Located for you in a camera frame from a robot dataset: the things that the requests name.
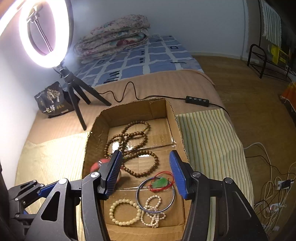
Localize black power cable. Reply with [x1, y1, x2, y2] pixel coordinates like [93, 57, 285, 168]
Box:
[96, 81, 231, 117]

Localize orange covered furniture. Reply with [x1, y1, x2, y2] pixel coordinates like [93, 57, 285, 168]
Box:
[280, 81, 296, 111]

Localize ring light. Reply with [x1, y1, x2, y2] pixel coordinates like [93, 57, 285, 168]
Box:
[18, 1, 73, 68]

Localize striped yellow cloth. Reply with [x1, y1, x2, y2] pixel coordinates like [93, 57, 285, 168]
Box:
[14, 108, 255, 241]

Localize black tripod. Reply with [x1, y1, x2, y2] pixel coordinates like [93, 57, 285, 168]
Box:
[56, 62, 111, 131]

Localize cream large bead bracelet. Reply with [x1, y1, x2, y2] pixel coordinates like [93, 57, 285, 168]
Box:
[108, 198, 142, 226]

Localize cable inline controller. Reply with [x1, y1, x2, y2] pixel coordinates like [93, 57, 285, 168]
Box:
[185, 96, 210, 107]

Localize hanging striped towel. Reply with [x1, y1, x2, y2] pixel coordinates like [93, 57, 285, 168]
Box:
[260, 1, 281, 47]

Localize phone holder clamp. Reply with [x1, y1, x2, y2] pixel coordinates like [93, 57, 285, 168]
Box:
[26, 3, 53, 56]

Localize small pearl bead bracelet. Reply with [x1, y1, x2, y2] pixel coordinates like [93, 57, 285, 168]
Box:
[140, 194, 167, 229]

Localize white power strip cables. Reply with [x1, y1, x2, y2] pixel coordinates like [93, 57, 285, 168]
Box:
[244, 142, 296, 235]

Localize green pendant red cord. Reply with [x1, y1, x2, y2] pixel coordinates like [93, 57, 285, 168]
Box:
[146, 170, 175, 193]

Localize dark blue bangle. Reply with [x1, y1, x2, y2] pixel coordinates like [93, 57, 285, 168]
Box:
[135, 176, 176, 214]

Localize black metal rack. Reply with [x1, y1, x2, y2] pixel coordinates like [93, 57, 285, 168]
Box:
[247, 44, 295, 83]

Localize red strap wristwatch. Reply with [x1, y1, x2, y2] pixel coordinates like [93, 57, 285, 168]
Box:
[90, 158, 122, 184]

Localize blue patterned bedsheet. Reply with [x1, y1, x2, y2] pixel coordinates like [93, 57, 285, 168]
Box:
[75, 35, 203, 87]

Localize brown wooden bead necklace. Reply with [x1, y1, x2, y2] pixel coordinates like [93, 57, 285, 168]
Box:
[103, 120, 160, 178]

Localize cardboard box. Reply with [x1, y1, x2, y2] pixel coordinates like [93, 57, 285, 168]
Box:
[83, 98, 187, 240]

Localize folded floral quilt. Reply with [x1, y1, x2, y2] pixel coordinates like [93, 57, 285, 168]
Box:
[73, 15, 151, 64]

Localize black snack bag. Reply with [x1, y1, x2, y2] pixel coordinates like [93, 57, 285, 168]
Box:
[34, 81, 74, 118]

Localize yellow box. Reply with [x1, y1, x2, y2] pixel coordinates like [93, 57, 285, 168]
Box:
[269, 44, 288, 68]

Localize tan bed blanket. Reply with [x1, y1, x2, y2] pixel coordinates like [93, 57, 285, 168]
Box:
[27, 70, 223, 144]

